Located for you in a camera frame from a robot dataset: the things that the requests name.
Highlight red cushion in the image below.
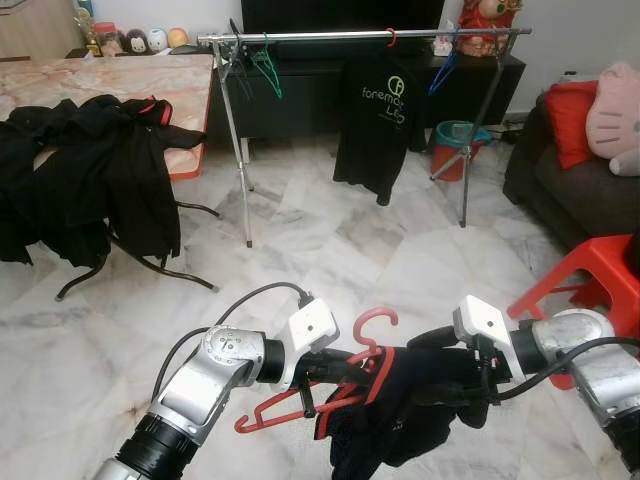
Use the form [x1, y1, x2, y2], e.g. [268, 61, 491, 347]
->
[545, 80, 599, 169]

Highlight marble table with red edge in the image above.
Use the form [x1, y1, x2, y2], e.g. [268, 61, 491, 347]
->
[0, 53, 221, 301]

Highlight beige wooden cabinet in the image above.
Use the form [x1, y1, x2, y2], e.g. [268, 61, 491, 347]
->
[0, 0, 86, 59]

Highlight black clothes heap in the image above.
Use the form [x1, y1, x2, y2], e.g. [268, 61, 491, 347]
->
[0, 93, 208, 271]

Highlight red hanger with pink hook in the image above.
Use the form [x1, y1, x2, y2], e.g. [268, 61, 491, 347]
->
[235, 307, 399, 433]

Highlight green plastic hanger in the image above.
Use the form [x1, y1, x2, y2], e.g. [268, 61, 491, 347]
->
[248, 40, 284, 99]

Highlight jar with red lid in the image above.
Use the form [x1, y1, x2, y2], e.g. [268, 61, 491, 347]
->
[92, 22, 119, 56]

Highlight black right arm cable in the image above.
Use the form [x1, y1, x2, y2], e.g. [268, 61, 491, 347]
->
[480, 335, 640, 403]

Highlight red laughing Buddha statue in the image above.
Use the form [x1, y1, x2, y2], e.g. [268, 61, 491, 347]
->
[457, 0, 521, 56]

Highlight black television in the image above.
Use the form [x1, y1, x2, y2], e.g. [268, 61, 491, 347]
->
[240, 0, 446, 33]

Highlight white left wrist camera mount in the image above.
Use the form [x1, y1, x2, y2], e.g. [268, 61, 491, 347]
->
[280, 297, 341, 391]

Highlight metal clothes rack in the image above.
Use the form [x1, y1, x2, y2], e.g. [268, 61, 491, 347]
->
[197, 27, 533, 248]

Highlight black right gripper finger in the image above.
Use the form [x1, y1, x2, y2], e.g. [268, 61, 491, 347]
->
[408, 326, 463, 351]

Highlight blue plastic hanger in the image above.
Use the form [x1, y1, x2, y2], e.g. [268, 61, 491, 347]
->
[428, 45, 463, 98]

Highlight dark brown sofa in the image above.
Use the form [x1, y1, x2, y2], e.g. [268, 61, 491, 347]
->
[503, 90, 640, 251]

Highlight red plastic stool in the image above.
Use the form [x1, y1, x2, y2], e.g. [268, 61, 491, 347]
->
[507, 235, 640, 391]

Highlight red bin with teal bag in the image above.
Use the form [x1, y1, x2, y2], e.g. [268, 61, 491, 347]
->
[432, 120, 491, 183]

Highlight black shirt with green print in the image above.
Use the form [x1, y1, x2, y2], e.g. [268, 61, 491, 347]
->
[333, 52, 429, 206]

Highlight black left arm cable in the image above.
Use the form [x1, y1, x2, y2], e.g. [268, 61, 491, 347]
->
[150, 282, 316, 401]

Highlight navy garment with red trim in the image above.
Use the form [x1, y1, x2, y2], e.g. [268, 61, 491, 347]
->
[315, 340, 516, 480]

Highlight black TV cabinet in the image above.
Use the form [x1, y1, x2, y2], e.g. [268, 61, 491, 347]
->
[205, 45, 526, 141]

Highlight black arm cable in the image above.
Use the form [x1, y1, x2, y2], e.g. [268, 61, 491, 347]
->
[150, 282, 316, 401]
[480, 335, 640, 403]

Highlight pink cat face pillow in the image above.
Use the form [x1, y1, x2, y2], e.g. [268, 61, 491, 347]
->
[585, 62, 640, 161]

